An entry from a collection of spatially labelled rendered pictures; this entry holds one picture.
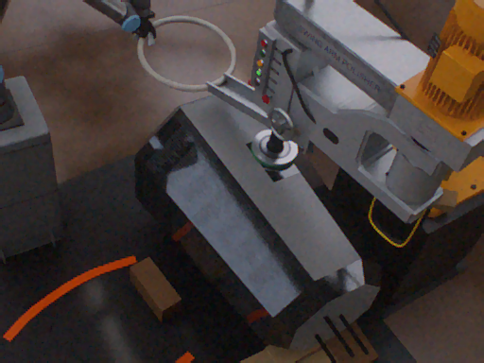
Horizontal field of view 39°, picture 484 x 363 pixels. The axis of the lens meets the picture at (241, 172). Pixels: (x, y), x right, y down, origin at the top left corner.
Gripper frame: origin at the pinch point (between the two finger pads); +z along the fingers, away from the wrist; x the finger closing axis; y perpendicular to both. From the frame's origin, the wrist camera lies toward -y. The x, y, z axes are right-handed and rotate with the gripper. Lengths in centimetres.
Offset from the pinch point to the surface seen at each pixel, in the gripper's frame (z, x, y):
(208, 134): 9, 50, 37
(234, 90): -1, 54, 14
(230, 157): 9, 65, 45
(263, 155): 7, 78, 39
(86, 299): 85, 13, 102
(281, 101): -33, 84, 42
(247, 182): 9, 77, 55
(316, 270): 10, 119, 85
